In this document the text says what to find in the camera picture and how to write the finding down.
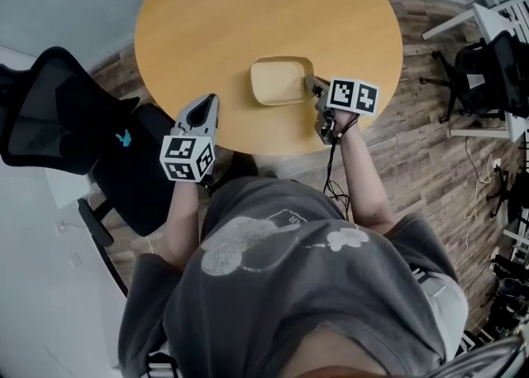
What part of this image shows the person's pale shorts pocket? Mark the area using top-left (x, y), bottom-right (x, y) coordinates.
top-left (417, 274), bottom-right (471, 357)

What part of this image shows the black swivel office chair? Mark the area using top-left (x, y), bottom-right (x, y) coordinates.
top-left (431, 29), bottom-right (529, 124)

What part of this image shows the long white floor cable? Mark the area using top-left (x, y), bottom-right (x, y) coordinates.
top-left (464, 156), bottom-right (504, 262)

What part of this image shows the white low cabinet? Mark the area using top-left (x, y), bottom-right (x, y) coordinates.
top-left (42, 164), bottom-right (105, 211)

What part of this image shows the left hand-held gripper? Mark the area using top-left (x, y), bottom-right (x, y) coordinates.
top-left (160, 93), bottom-right (221, 184)

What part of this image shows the beige rectangular tray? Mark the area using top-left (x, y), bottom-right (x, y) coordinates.
top-left (249, 55), bottom-right (316, 107)

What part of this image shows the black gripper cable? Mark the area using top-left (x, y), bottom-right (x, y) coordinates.
top-left (322, 139), bottom-right (353, 221)

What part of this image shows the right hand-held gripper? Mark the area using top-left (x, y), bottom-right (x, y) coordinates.
top-left (304, 74), bottom-right (380, 146)

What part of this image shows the black wrist strap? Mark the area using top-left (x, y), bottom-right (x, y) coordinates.
top-left (336, 112), bottom-right (360, 138)

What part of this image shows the person's grey printed t-shirt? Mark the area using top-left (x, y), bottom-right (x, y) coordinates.
top-left (117, 176), bottom-right (463, 378)

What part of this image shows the round wooden table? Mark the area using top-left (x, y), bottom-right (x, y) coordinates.
top-left (133, 0), bottom-right (404, 157)

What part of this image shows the person's right forearm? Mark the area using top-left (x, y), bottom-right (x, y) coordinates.
top-left (337, 124), bottom-right (397, 240)

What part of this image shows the black mesh office chair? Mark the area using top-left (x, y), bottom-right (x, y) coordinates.
top-left (0, 45), bottom-right (183, 248)

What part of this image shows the white desk frame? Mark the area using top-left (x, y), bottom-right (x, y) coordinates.
top-left (421, 0), bottom-right (529, 143)

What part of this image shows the person's left forearm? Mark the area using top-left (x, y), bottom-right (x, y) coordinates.
top-left (162, 179), bottom-right (204, 273)

